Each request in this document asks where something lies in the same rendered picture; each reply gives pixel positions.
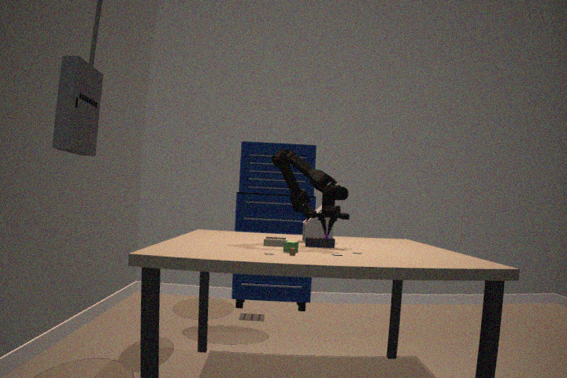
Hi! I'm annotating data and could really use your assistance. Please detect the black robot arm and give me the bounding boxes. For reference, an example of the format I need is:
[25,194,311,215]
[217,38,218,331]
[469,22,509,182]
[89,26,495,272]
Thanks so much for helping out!
[272,149,348,220]

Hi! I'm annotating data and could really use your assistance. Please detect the green cube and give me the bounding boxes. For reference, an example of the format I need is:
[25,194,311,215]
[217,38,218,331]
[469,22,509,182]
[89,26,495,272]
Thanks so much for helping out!
[283,241,298,253]

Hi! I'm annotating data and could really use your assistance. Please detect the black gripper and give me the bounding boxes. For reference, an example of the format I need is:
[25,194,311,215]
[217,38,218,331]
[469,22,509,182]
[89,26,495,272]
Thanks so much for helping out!
[306,200,349,235]

